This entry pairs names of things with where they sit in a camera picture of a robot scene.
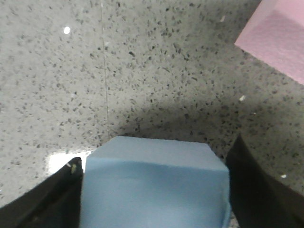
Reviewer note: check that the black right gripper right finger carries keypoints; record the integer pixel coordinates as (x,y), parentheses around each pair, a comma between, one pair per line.
(257,199)

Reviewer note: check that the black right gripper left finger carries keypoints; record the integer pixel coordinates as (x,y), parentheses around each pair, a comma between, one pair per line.
(54,203)

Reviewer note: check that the pink foam cube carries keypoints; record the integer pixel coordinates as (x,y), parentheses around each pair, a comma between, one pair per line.
(275,35)

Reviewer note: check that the textured blue foam cube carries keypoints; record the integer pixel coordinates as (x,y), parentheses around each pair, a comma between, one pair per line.
(134,182)

